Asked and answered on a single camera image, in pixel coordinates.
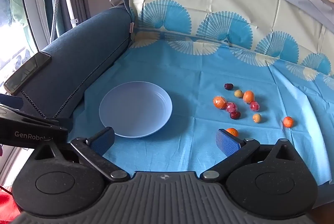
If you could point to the dark red jujube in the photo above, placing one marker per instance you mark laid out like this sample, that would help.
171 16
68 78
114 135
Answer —
234 115
228 86

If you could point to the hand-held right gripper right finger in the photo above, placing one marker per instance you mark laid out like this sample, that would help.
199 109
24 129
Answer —
227 143

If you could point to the red cloth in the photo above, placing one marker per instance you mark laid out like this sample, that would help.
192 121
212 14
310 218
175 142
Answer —
6 203

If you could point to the tan longan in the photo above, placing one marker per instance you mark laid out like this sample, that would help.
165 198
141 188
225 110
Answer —
238 93
257 118

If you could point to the black smartphone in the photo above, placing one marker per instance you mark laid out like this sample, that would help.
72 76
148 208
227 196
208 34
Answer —
27 72

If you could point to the pink wrapped round fruit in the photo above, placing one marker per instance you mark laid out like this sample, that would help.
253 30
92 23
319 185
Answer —
254 106
231 107

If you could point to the blue fan-patterned cloth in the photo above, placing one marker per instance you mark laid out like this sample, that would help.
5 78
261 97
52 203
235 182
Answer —
198 62

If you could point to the pale blue round plate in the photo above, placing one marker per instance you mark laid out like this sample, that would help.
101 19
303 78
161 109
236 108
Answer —
135 109

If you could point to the plastic-wrapped orange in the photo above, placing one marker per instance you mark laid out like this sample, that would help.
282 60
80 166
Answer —
219 102
248 96

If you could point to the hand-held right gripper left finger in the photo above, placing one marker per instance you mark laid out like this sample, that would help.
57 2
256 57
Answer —
104 139

